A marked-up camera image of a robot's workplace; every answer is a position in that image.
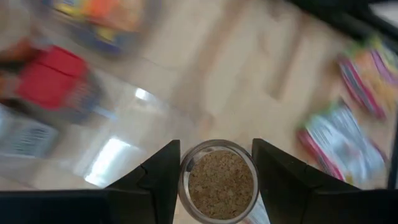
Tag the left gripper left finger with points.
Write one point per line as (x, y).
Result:
(149, 199)

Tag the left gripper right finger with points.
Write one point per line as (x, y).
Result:
(295, 199)

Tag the cork-topped glass saffron jar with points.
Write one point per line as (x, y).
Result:
(220, 183)

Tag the green pink ramen packet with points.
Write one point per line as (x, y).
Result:
(367, 77)

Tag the small red packet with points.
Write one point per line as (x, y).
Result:
(53, 77)

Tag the orange Maruchan ramen packet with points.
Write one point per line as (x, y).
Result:
(102, 15)

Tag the green-edged ramen packet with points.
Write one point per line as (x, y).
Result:
(342, 146)

